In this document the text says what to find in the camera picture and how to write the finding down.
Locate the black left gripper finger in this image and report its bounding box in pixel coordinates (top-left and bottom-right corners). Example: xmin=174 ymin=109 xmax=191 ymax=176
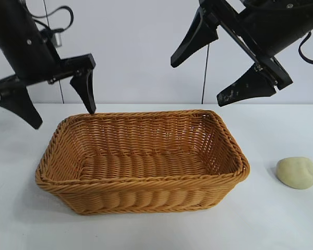
xmin=0 ymin=85 xmax=43 ymax=130
xmin=69 ymin=67 xmax=97 ymax=115

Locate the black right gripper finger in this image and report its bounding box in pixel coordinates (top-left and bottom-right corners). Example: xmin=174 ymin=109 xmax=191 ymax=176
xmin=170 ymin=7 xmax=220 ymax=68
xmin=216 ymin=64 xmax=276 ymax=107

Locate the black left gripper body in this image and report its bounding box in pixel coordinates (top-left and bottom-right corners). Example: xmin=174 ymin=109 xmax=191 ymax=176
xmin=0 ymin=0 xmax=96 ymax=99

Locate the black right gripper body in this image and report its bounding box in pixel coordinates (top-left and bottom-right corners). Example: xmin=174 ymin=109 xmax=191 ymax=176
xmin=199 ymin=0 xmax=313 ymax=91

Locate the brown woven wicker basket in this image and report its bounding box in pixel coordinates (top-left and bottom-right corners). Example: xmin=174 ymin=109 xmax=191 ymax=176
xmin=35 ymin=109 xmax=250 ymax=216

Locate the pale yellow egg yolk pastry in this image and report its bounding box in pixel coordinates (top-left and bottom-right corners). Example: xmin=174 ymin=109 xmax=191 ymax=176
xmin=275 ymin=156 xmax=313 ymax=190

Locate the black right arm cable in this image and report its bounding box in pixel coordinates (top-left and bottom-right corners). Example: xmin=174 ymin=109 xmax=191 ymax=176
xmin=298 ymin=31 xmax=313 ymax=65

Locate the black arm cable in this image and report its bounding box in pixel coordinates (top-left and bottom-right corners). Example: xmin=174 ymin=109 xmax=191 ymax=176
xmin=32 ymin=5 xmax=74 ymax=47
xmin=298 ymin=31 xmax=313 ymax=65

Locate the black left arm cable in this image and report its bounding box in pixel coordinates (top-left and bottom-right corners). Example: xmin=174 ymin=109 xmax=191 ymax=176
xmin=32 ymin=5 xmax=74 ymax=47

